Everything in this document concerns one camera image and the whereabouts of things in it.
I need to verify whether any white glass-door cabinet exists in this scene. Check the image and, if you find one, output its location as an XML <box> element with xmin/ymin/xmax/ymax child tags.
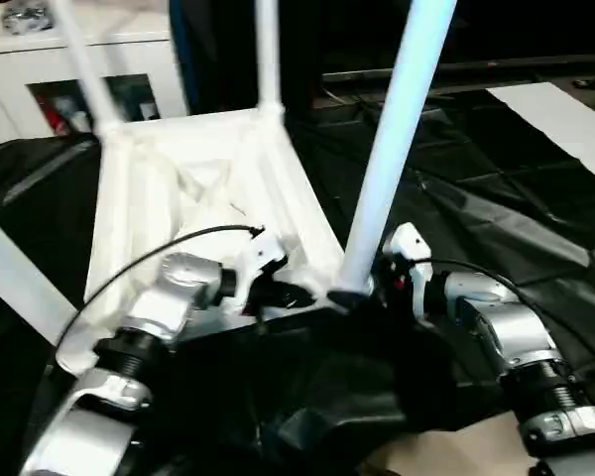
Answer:
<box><xmin>0</xmin><ymin>4</ymin><xmax>190</xmax><ymax>146</ymax></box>

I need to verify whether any red packet behind glass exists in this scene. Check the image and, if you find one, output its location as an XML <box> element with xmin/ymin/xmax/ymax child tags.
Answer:
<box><xmin>37</xmin><ymin>96</ymin><xmax>64</xmax><ymax>136</ymax></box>

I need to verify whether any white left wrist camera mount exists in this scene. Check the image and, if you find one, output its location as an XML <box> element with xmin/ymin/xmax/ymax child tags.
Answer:
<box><xmin>226</xmin><ymin>231</ymin><xmax>293</xmax><ymax>317</ymax></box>

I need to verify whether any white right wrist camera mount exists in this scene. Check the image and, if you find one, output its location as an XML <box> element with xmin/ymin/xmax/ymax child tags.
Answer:
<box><xmin>381</xmin><ymin>221</ymin><xmax>434</xmax><ymax>319</ymax></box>

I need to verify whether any black work mat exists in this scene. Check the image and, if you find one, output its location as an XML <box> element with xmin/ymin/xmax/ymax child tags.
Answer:
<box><xmin>0</xmin><ymin>83</ymin><xmax>595</xmax><ymax>476</ymax></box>

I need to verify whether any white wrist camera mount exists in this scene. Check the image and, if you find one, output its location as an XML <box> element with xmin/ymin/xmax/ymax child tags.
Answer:
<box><xmin>381</xmin><ymin>221</ymin><xmax>434</xmax><ymax>319</ymax></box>
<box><xmin>226</xmin><ymin>231</ymin><xmax>293</xmax><ymax>317</ymax></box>

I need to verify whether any patterned bowl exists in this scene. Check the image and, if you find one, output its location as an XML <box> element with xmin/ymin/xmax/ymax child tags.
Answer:
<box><xmin>2</xmin><ymin>4</ymin><xmax>57</xmax><ymax>37</ymax></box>

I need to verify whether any dark blue upright post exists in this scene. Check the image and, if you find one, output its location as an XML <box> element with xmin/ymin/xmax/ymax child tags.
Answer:
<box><xmin>171</xmin><ymin>0</ymin><xmax>203</xmax><ymax>116</ymax></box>

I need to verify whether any flat white sheet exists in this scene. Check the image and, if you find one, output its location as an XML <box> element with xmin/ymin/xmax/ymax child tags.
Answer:
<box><xmin>485</xmin><ymin>80</ymin><xmax>595</xmax><ymax>193</ymax></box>

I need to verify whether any white plastic table leg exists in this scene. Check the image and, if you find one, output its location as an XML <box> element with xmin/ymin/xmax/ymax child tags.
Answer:
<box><xmin>0</xmin><ymin>204</ymin><xmax>81</xmax><ymax>349</ymax></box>
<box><xmin>52</xmin><ymin>0</ymin><xmax>124</xmax><ymax>139</ymax></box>
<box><xmin>336</xmin><ymin>0</ymin><xmax>459</xmax><ymax>296</ymax></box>
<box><xmin>255</xmin><ymin>0</ymin><xmax>286</xmax><ymax>121</ymax></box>

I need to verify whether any long black bar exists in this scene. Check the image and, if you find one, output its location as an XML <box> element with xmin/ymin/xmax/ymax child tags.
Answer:
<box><xmin>321</xmin><ymin>54</ymin><xmax>595</xmax><ymax>84</ymax></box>

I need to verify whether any white plastic table top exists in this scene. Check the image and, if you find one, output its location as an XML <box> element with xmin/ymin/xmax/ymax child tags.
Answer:
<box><xmin>54</xmin><ymin>105</ymin><xmax>374</xmax><ymax>377</ymax></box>

